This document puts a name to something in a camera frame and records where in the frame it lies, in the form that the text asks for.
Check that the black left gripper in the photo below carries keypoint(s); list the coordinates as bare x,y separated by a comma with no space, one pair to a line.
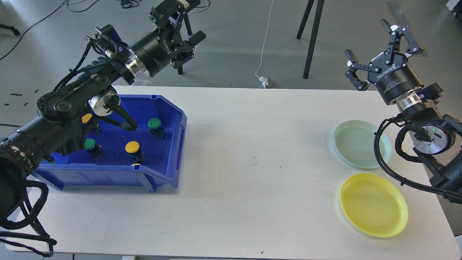
152,49

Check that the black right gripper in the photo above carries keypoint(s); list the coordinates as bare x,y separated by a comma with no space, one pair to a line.
390,71

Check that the yellow push button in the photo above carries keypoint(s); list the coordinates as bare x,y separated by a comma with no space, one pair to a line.
90,126
134,149

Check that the green push button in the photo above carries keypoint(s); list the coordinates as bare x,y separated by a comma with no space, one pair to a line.
94,150
156,128

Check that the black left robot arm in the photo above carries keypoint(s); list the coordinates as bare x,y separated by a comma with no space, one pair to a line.
76,104

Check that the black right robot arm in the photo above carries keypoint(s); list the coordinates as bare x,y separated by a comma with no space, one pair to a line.
423,131

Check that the pale green plate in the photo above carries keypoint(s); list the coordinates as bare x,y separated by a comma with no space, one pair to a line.
353,141

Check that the yellow push button back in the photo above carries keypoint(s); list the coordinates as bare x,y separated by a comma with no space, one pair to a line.
90,126

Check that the yellow plate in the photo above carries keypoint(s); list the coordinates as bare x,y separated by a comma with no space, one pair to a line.
374,205

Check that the black stand leg right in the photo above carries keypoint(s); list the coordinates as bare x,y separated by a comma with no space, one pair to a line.
314,32

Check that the white power plug adapter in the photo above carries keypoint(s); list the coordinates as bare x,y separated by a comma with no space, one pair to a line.
267,82

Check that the blue plastic bin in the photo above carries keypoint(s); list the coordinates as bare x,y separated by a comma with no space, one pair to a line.
162,157

